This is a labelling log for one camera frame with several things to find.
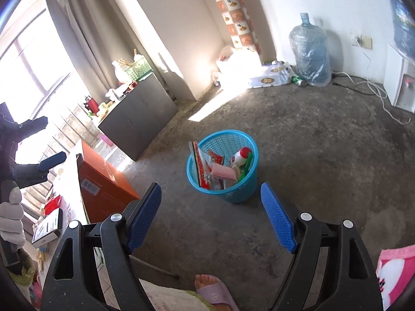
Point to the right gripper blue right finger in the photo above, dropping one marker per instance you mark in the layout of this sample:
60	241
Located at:
279	219

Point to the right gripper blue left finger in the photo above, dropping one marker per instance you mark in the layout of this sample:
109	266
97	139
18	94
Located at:
139	222

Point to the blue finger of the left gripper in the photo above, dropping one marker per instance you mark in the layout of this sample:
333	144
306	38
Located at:
51	162

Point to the black white small box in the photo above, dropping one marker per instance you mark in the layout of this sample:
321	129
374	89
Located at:
49	229

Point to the green potato chip bag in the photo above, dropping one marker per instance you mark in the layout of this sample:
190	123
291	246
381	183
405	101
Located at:
244	170

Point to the pink box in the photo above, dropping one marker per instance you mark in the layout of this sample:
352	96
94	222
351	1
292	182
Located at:
223	172

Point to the red white drink bottle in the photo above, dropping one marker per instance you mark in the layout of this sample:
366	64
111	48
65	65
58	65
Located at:
241	157

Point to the red snack wrapper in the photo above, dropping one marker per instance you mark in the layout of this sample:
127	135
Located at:
203	161

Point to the blue plastic trash basket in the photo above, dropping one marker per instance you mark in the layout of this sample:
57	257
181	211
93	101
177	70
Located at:
227	143

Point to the left hand white glove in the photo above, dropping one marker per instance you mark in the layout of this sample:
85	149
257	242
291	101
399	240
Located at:
11	215

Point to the red packet on table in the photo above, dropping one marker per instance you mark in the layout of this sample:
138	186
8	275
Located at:
52	204

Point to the orange cardboard box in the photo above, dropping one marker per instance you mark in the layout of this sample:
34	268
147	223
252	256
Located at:
104	189

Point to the red kettle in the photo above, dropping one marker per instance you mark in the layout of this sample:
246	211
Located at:
91	105

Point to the foot in pink slipper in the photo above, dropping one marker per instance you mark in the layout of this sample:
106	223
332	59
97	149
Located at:
215	292

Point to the dark grey cabinet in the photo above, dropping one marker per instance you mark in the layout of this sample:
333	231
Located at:
139	117

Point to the pink cartoon cushion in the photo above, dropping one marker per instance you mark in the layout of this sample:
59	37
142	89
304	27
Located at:
395	269

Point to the green drink can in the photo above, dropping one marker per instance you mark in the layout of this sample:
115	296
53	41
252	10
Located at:
299	81

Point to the grey curtain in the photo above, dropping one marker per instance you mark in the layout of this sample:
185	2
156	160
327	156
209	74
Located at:
95	33

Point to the pack of tissue rolls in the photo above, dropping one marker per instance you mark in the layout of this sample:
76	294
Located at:
276	74

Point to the white plastic bag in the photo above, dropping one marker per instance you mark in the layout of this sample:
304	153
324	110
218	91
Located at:
236	67

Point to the white water dispenser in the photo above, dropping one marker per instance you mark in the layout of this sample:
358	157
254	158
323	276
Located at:
399	79

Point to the empty blue water jug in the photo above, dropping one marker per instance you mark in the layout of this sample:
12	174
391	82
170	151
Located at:
309	44

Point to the blue jug on dispenser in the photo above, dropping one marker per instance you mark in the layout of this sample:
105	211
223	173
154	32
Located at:
404	31

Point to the wall power socket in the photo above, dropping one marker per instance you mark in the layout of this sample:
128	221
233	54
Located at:
361	41

